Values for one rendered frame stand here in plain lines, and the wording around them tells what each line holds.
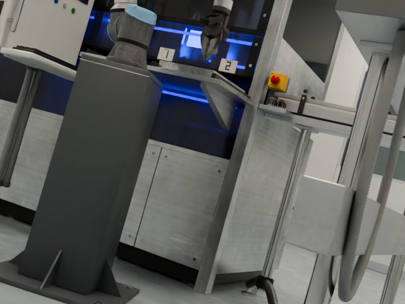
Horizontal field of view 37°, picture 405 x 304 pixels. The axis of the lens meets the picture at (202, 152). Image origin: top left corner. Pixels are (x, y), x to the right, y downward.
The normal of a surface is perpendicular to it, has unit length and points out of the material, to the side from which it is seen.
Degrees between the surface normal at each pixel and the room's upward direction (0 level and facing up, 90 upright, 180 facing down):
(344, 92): 90
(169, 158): 90
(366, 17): 180
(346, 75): 90
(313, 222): 90
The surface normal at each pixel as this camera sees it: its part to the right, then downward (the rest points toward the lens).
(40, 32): 0.83, 0.22
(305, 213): -0.41, -0.15
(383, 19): -0.27, 0.96
